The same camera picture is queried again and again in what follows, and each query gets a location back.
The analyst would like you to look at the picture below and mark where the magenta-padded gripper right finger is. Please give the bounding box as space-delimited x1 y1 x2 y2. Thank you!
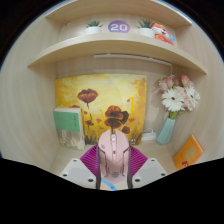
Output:
127 144 168 190

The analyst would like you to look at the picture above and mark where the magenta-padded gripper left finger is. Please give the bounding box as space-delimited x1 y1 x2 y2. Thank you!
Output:
59 144 101 190

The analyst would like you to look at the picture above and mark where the pink computer mouse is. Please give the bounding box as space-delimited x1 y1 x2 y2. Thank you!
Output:
96 129 134 190

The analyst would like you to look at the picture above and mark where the teal faceted vase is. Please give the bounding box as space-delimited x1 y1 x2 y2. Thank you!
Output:
155 116 177 146

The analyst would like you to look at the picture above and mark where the green and beige book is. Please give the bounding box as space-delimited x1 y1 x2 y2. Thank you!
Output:
53 107 87 151

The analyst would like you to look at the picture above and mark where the orange book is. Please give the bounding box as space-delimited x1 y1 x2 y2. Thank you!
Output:
172 134 205 171

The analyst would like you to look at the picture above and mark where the yellow poppy flower painting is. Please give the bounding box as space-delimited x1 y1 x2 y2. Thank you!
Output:
54 73 148 147

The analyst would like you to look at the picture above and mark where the pink and white flower bouquet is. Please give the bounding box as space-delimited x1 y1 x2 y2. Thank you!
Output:
158 74 201 120

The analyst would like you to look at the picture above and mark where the white light bar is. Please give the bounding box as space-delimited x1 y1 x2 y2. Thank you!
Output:
93 53 174 68

